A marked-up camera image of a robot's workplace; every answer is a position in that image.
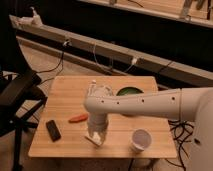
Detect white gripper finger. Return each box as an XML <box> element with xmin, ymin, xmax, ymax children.
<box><xmin>88</xmin><ymin>130</ymin><xmax>94</xmax><ymax>138</ymax></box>
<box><xmin>101</xmin><ymin>131</ymin><xmax>107</xmax><ymax>145</ymax></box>

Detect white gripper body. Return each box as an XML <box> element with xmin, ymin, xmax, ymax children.
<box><xmin>87</xmin><ymin>114</ymin><xmax>108</xmax><ymax>132</ymax></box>

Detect white sponge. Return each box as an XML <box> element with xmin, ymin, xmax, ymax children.
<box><xmin>85</xmin><ymin>133</ymin><xmax>102</xmax><ymax>146</ymax></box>

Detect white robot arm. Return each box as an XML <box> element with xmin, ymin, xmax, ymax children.
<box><xmin>84</xmin><ymin>84</ymin><xmax>213</xmax><ymax>171</ymax></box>

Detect green ceramic bowl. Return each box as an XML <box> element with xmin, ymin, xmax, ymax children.
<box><xmin>117</xmin><ymin>87</ymin><xmax>142</xmax><ymax>96</ymax></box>

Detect orange carrot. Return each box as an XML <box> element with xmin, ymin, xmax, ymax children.
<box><xmin>68</xmin><ymin>114</ymin><xmax>88</xmax><ymax>123</ymax></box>

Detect wooden table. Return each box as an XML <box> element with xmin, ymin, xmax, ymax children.
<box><xmin>28</xmin><ymin>76</ymin><xmax>177</xmax><ymax>158</ymax></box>

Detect black phone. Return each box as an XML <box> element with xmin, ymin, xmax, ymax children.
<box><xmin>46</xmin><ymin>120</ymin><xmax>61</xmax><ymax>141</ymax></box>

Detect white paper cup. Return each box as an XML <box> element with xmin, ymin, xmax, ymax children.
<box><xmin>131</xmin><ymin>129</ymin><xmax>152</xmax><ymax>153</ymax></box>

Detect white tube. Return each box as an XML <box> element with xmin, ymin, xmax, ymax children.
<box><xmin>87</xmin><ymin>80</ymin><xmax>97</xmax><ymax>96</ymax></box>

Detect black chair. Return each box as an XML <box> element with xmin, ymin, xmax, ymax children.
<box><xmin>0</xmin><ymin>0</ymin><xmax>47</xmax><ymax>171</ymax></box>

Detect black floor cables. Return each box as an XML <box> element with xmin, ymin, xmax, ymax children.
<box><xmin>165</xmin><ymin>119</ymin><xmax>198</xmax><ymax>171</ymax></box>

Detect grey metal rail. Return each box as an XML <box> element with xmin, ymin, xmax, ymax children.
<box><xmin>10</xmin><ymin>16</ymin><xmax>213</xmax><ymax>86</ymax></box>

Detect white bottle on rail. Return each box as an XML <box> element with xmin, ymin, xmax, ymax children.
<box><xmin>31</xmin><ymin>7</ymin><xmax>43</xmax><ymax>27</ymax></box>

